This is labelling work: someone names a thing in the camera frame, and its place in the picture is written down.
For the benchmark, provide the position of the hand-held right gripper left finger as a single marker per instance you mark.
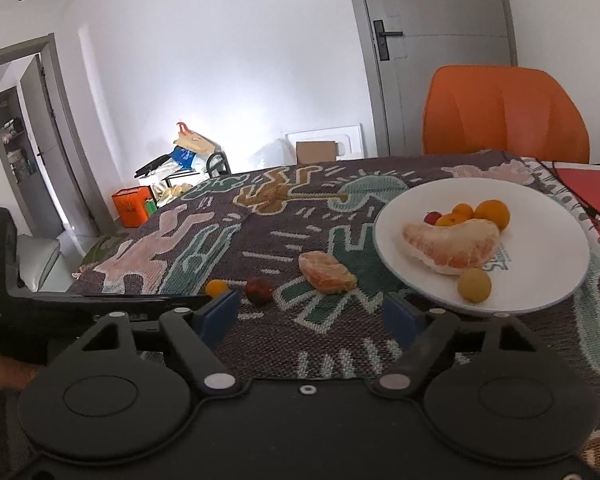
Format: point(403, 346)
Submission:
point(217, 315)

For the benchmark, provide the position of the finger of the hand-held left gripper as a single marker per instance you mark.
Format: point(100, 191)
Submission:
point(105, 303)

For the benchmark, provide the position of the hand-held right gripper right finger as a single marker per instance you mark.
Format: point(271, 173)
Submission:
point(402, 320)

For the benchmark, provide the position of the small tangerine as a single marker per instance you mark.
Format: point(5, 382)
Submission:
point(450, 220)
point(463, 209)
point(216, 287)

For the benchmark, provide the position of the red plum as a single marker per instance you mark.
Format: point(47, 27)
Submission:
point(258, 291)
point(433, 217)

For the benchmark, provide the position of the yellow plum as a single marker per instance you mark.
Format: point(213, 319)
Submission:
point(474, 285)

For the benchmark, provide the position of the large pomelo segment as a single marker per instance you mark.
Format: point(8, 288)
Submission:
point(450, 250)

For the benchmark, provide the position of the peeled orange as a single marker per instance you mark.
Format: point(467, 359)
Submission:
point(325, 272)

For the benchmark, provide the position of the large orange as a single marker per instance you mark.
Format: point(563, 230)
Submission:
point(492, 212)

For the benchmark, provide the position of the white plate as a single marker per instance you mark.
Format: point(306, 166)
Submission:
point(530, 240)

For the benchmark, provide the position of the person's left hand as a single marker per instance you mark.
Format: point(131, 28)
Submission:
point(0, 375)

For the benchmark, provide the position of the green bag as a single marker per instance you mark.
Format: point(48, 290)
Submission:
point(105, 250)

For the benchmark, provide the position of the printed woven blanket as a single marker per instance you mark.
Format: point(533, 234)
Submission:
point(280, 240)

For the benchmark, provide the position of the orange box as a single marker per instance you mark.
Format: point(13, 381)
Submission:
point(132, 207)

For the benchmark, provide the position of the green box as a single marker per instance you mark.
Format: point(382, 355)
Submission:
point(151, 206)

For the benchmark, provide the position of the pale yellow bag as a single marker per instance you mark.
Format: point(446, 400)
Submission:
point(175, 192)

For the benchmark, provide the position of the black folded item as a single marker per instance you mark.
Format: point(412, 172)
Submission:
point(152, 166)

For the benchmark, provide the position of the shelf with items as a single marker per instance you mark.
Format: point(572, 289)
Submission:
point(15, 135)

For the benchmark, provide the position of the black rack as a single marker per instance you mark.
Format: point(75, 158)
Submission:
point(226, 165)

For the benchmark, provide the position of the blue and white bag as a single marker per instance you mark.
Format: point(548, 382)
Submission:
point(184, 156)

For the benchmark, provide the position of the grey interior door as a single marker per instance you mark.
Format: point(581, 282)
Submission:
point(45, 125)

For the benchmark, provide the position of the clear plastic bag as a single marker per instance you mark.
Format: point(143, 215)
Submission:
point(272, 155)

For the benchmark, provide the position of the white framed board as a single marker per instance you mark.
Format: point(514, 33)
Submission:
point(350, 140)

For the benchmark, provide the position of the cardboard box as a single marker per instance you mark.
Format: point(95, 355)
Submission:
point(316, 152)

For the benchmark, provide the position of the orange chair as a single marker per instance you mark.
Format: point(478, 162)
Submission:
point(505, 115)

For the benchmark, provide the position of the grey doorway frame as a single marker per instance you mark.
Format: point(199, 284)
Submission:
point(77, 140)

